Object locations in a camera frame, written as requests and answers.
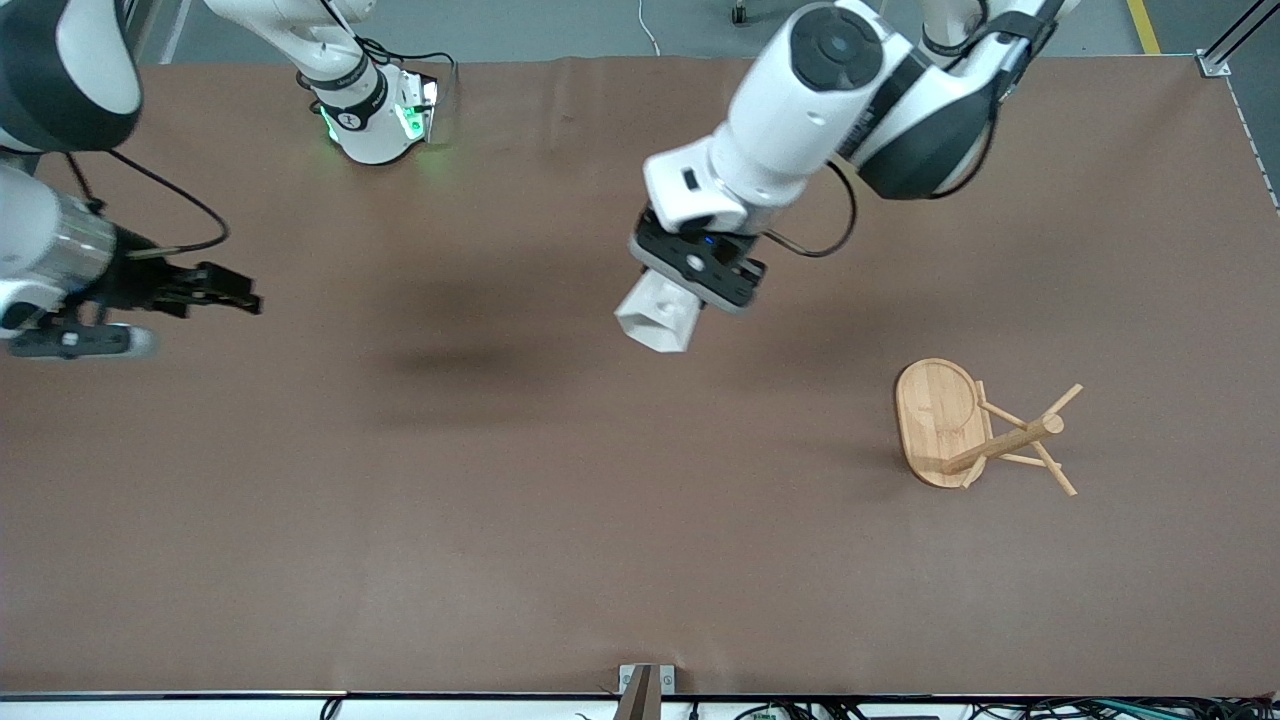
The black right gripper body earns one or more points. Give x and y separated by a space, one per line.
137 282

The white faceted cup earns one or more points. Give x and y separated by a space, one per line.
655 320

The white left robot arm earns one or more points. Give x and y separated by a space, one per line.
800 110

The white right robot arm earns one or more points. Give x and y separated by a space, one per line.
60 80

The wooden cup rack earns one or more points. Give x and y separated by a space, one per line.
940 420

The brown paper table cover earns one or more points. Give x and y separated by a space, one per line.
600 500

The aluminium frame profile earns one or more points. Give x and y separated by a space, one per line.
150 25

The metal table edge bracket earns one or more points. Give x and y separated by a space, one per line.
646 688

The small metal corner bracket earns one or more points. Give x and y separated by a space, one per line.
1214 64

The black frame strut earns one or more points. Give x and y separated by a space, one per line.
1240 28

